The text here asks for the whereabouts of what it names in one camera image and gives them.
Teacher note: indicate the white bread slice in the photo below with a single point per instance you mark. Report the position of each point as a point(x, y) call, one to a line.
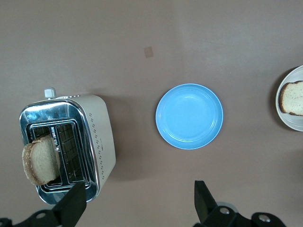
point(42, 160)
point(293, 97)

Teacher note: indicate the beige plate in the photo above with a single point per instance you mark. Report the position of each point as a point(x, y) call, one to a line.
point(284, 118)

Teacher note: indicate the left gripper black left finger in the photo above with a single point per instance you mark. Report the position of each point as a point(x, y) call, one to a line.
point(73, 203)

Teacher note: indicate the small square tape patch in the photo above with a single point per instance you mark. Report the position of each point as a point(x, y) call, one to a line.
point(148, 52)

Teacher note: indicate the beige chrome toaster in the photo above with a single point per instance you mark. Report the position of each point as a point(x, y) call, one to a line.
point(101, 123)

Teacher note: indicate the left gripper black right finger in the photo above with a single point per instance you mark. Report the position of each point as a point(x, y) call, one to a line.
point(204, 201)

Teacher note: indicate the blue plate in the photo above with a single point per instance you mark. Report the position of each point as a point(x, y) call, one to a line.
point(189, 116)

